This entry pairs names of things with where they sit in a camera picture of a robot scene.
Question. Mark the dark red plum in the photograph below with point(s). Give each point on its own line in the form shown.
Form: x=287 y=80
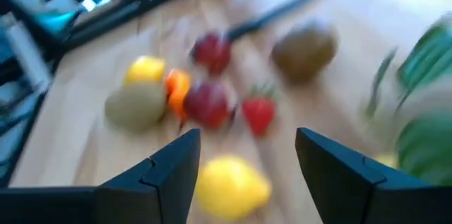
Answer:
x=206 y=105
x=212 y=53

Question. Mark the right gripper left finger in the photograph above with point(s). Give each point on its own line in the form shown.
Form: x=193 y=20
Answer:
x=159 y=188

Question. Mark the brown kiwi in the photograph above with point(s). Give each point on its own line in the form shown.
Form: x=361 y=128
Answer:
x=303 y=54

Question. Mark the yellow lemon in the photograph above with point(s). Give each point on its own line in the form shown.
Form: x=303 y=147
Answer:
x=229 y=188
x=145 y=70

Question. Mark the red strawberry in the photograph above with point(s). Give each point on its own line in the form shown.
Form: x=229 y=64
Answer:
x=258 y=114

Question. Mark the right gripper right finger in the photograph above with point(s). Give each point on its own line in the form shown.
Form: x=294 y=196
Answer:
x=346 y=188

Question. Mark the green artificial potted plant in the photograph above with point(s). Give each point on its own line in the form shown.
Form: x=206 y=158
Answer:
x=427 y=146

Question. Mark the black knife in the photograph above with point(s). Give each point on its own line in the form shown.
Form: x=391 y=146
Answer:
x=268 y=15

